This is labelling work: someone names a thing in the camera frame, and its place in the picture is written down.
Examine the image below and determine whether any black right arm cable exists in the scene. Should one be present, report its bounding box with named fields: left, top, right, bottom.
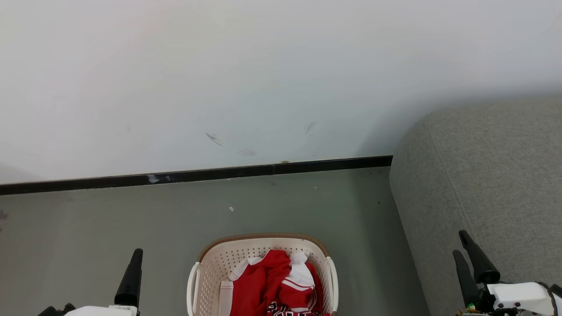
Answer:
left=538, top=281, right=562, bottom=316

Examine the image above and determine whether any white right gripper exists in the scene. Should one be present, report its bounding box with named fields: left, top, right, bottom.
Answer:
left=452, top=230, right=558, bottom=316

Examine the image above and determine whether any cream perforated laundry basket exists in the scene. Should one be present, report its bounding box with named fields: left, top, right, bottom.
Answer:
left=186, top=233, right=339, bottom=316

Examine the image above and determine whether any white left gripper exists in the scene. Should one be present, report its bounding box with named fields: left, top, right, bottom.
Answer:
left=64, top=248, right=144, bottom=316

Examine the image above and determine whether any grey fabric sofa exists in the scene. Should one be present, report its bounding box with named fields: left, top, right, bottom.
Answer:
left=389, top=94, right=562, bottom=316

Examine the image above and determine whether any red jersey with black lettering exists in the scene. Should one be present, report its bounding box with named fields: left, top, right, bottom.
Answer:
left=218, top=249, right=331, bottom=316

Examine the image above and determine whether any black baseboard strip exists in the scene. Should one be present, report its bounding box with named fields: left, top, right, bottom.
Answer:
left=0, top=155, right=393, bottom=196

